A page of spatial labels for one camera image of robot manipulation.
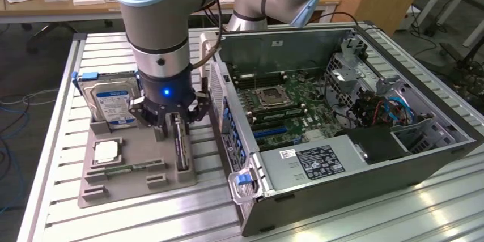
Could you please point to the green Dell motherboard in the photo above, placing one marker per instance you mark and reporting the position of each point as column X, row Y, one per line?
column 305, row 103

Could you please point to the RAM stick with white label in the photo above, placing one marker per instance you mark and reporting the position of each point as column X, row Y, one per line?
column 281, row 112

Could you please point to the metal disk bay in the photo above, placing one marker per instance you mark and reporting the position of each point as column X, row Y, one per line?
column 435, row 134

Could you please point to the blue card retention latch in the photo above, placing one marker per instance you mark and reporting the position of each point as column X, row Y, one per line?
column 225, row 110
column 231, row 127
column 236, row 140
column 241, row 154

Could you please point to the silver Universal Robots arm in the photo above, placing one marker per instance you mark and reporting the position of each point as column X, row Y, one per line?
column 159, row 26

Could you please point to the grey power supply unit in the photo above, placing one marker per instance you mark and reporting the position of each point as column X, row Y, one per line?
column 280, row 174

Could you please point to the green graphics card black fan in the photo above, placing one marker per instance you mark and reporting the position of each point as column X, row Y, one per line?
column 180, row 145

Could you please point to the open grey PC case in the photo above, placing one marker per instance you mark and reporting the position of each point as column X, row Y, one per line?
column 340, row 191

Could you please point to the blue expansion slot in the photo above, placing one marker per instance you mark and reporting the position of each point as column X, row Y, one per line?
column 269, row 131

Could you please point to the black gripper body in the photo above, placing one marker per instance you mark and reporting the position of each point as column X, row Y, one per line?
column 163, row 89

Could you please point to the hard disk in blue caddy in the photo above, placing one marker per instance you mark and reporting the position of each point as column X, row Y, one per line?
column 109, row 103

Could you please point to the green bare RAM stick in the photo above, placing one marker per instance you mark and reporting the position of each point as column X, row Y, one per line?
column 120, row 168

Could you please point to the silver finned chipset heatsink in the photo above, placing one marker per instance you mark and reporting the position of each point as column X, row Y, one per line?
column 315, row 135

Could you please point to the silver CPU chip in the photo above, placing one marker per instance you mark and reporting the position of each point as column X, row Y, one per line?
column 105, row 151

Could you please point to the metal CPU socket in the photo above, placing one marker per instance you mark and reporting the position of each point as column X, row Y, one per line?
column 272, row 94

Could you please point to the grey parts rack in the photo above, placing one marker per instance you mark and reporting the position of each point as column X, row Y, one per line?
column 128, row 174

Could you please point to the blue case release tab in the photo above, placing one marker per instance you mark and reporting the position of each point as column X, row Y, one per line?
column 241, row 181

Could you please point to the white desk frame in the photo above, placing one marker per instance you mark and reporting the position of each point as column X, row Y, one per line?
column 456, row 4

